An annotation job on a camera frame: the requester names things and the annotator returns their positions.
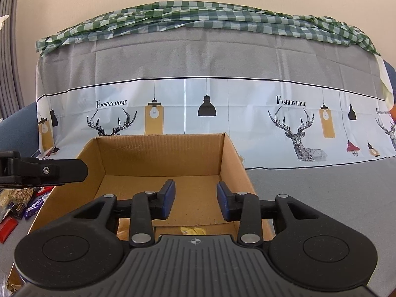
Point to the clear cracker bar packet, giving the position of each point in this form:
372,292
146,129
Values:
18,195

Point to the brown cardboard box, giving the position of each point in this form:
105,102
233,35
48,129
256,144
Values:
161,157

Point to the green checked cloth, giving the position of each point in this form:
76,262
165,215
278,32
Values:
198,14

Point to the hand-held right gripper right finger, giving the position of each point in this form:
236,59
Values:
223,201

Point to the plain red snack packet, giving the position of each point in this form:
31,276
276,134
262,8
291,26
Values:
6,230

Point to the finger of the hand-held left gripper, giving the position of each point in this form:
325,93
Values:
65,170

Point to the orange object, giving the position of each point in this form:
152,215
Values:
393,113

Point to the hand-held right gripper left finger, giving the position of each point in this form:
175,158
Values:
168,199

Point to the yellow snack packet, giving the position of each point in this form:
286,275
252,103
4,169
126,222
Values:
193,231

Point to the purple snack packet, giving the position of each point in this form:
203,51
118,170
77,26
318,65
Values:
34,205

